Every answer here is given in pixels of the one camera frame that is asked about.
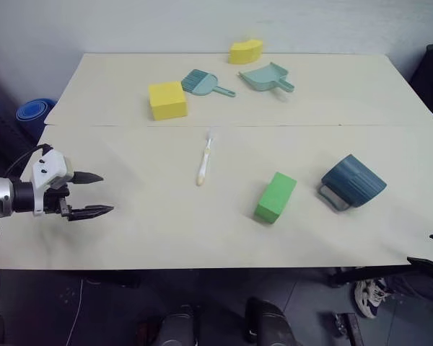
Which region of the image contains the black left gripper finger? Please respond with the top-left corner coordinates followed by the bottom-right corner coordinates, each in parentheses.
top-left (68, 171), bottom-right (105, 186)
top-left (66, 204), bottom-right (115, 222)

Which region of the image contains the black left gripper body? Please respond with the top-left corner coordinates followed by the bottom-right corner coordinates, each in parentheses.
top-left (43, 184), bottom-right (74, 221)

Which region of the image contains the dark trouser leg of bystander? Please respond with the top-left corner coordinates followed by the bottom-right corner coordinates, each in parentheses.
top-left (381, 270), bottom-right (433, 311)

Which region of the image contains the black table leg bar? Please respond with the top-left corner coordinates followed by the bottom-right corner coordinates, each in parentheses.
top-left (326, 265), bottom-right (413, 288)

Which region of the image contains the white sneaker of bystander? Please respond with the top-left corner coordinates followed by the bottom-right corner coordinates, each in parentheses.
top-left (353, 276), bottom-right (397, 320)

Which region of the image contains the blue rolled mat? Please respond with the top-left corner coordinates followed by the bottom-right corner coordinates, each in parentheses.
top-left (15, 98), bottom-right (58, 137)

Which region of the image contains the dark blue ribbed cup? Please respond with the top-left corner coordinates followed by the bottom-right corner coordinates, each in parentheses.
top-left (317, 154), bottom-right (388, 212)

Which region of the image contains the yellow rectangular sponge block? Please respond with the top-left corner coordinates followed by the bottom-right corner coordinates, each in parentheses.
top-left (148, 80), bottom-right (188, 122)

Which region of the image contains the white yellow toothbrush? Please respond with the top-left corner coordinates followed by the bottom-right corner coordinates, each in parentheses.
top-left (196, 128), bottom-right (217, 187)

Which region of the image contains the dark rounded shape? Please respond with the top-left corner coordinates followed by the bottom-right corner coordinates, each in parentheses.
top-left (244, 296), bottom-right (294, 346)
top-left (153, 303), bottom-right (200, 346)

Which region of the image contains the teal hand brush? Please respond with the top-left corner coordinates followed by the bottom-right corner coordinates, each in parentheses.
top-left (180, 68), bottom-right (237, 99)

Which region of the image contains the black chair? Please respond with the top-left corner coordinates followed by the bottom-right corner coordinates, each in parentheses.
top-left (408, 43), bottom-right (433, 128)

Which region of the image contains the green rectangular block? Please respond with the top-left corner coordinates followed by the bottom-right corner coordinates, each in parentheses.
top-left (253, 171), bottom-right (298, 226)

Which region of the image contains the yellow curved sponge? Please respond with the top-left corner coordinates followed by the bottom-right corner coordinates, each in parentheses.
top-left (229, 39), bottom-right (266, 66)

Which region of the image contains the teal dustpan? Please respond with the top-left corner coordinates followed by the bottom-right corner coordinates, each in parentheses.
top-left (237, 61), bottom-right (296, 94)

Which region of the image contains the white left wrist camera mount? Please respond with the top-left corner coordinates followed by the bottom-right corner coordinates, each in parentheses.
top-left (30, 149), bottom-right (75, 217)

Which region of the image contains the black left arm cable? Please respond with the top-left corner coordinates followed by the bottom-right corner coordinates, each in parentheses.
top-left (4, 143), bottom-right (55, 178)

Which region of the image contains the thin white floor cable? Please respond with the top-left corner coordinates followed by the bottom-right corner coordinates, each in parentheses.
top-left (65, 276), bottom-right (84, 345)

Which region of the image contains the black floor bracket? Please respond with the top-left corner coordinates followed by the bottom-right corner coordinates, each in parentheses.
top-left (331, 311), bottom-right (366, 346)

